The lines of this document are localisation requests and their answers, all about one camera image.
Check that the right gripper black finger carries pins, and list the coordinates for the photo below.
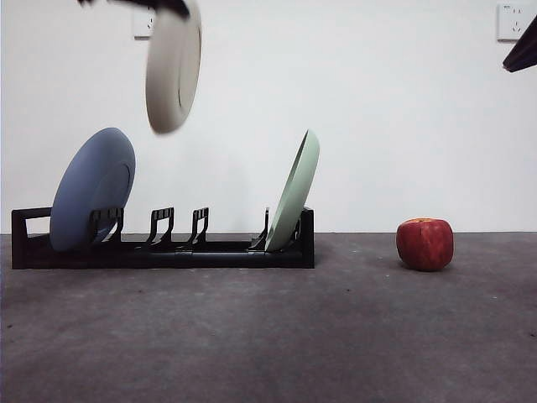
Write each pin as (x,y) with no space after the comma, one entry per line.
(524,54)

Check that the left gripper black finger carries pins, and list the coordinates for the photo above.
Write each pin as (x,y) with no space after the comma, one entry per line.
(170,6)

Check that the pale yellow round plate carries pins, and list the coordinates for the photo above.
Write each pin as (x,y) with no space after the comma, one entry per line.
(165,75)

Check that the red apple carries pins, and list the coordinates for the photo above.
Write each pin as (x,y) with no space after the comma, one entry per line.
(424,245)

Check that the blue round plate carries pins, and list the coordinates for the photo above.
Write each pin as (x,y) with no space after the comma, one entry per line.
(79,189)

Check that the light green round plate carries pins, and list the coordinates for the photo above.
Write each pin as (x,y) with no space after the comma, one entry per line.
(295,189)

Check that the black plastic plate rack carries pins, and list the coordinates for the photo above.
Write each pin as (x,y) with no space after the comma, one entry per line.
(38,257)

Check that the white wall socket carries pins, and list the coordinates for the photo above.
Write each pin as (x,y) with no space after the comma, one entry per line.
(142,27)
(512,21)

